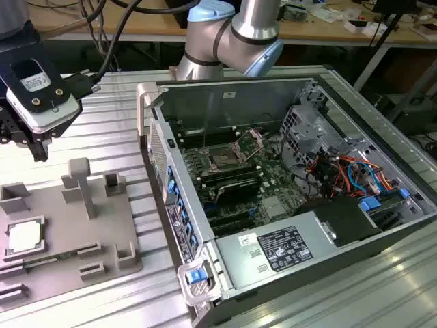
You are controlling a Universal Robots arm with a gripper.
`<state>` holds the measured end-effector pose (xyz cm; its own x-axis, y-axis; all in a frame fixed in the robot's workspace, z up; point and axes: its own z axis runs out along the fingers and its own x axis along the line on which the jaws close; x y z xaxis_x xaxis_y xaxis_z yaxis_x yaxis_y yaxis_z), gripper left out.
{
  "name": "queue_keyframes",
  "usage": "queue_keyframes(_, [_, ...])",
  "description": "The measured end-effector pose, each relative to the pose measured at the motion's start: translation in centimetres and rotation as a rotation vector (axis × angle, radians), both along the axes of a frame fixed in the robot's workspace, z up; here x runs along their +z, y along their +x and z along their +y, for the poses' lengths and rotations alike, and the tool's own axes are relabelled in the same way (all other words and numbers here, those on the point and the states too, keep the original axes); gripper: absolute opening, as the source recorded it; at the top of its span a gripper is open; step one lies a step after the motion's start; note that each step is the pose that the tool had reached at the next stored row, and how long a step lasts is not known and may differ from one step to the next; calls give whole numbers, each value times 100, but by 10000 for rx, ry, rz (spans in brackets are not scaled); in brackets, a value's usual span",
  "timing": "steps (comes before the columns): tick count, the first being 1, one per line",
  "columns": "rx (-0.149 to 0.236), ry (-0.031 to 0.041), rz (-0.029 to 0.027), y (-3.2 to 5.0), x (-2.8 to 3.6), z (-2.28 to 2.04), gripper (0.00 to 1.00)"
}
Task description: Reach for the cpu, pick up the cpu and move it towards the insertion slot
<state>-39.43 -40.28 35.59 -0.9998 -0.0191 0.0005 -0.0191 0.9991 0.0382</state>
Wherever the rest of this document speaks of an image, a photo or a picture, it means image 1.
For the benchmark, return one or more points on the wooden desk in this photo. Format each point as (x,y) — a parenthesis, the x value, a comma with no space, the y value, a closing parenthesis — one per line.
(143,20)

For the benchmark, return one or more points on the blue case latch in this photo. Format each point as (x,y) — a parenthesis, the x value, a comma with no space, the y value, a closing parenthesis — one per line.
(195,276)

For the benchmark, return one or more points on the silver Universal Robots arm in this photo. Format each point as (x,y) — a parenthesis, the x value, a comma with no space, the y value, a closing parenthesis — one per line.
(252,20)

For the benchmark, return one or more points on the silver square CPU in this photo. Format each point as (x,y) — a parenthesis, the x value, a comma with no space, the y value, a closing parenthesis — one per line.
(24,236)

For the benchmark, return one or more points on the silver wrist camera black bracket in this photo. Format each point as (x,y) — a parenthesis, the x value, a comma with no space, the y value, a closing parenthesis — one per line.
(51,112)

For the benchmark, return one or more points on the perforated metal disk bay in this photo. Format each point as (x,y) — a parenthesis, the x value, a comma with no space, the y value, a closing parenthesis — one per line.
(307,133)

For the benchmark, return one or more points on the black slanted stand pole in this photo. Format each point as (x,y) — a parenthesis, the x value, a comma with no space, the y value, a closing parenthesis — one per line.
(385,29)

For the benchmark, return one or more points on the open grey PC case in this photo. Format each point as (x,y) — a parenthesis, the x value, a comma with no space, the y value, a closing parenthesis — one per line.
(239,270)

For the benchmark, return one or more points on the small silver chipset heatsink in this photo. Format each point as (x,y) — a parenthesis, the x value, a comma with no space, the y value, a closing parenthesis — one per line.
(274,207)

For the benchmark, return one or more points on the white box on desk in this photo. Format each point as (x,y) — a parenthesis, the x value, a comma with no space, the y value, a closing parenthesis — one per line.
(358,26)

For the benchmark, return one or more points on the green motherboard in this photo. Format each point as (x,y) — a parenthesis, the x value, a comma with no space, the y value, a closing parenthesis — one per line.
(269,181)

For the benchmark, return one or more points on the small blue plastic clip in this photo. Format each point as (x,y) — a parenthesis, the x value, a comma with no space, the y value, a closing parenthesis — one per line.
(404,192)

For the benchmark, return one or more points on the green RAM stick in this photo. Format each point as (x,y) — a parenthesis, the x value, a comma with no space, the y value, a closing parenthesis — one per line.
(48,258)

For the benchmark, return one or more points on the grey plastic parts rack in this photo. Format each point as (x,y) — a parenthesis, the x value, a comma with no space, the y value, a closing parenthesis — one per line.
(68,218)

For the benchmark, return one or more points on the CPU socket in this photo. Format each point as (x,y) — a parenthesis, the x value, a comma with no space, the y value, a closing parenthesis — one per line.
(222,159)

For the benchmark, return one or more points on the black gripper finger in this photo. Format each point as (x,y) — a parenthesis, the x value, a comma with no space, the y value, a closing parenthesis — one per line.
(38,150)

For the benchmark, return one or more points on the black RAM slot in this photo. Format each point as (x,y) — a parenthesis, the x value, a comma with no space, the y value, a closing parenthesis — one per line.
(228,178)
(208,139)
(205,132)
(225,171)

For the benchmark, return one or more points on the black plastic air duct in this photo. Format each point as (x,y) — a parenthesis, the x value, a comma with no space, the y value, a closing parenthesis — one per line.
(341,218)

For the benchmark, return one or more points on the large blue plastic clip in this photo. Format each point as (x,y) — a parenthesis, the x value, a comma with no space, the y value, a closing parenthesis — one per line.
(370,205)

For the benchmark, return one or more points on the black expansion slot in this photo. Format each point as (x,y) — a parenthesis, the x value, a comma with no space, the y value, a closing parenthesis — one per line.
(229,218)
(233,226)

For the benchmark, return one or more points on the black box under desk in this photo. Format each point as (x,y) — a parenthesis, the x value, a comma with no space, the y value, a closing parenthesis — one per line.
(413,109)

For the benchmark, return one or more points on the grey power supply with label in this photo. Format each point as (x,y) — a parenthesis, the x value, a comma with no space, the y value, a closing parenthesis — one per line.
(259,259)

